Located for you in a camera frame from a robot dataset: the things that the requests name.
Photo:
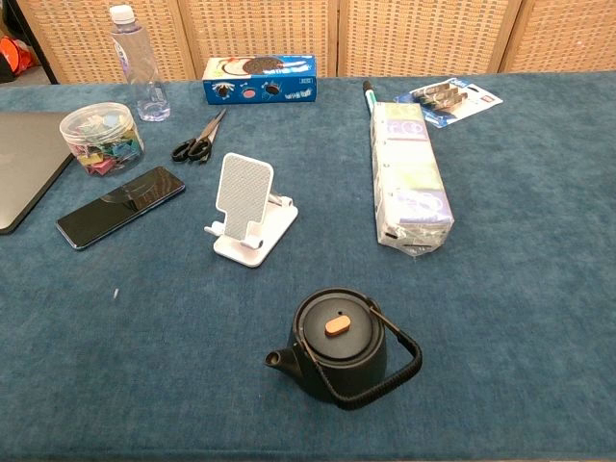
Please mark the black smartphone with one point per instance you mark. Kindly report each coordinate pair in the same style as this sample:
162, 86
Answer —
120, 207

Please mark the white phone stand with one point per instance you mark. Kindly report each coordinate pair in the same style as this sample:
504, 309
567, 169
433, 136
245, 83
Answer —
243, 192

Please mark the wrapped tissue pack stack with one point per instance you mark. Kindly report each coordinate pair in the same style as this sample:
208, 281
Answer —
409, 183

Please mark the green and black marker pen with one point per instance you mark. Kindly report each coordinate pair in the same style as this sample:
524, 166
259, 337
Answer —
368, 94

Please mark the blue cookie box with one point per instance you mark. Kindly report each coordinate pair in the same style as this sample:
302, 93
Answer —
260, 89

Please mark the binder clip blister pack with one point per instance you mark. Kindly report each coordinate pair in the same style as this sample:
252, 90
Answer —
447, 98

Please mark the blue table cloth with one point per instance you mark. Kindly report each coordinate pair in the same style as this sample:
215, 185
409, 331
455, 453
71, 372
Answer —
144, 361

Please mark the wicker folding screen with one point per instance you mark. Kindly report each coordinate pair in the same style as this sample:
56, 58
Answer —
409, 33

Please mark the clear jar of coloured clips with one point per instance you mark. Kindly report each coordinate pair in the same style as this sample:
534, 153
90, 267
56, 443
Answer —
101, 139

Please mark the clear plastic water bottle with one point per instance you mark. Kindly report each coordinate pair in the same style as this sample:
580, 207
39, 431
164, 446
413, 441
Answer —
139, 62

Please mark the grey laptop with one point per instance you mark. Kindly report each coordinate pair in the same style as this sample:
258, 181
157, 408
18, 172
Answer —
24, 163

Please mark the orange and black object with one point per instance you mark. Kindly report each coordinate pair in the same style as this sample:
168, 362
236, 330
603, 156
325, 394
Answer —
12, 53

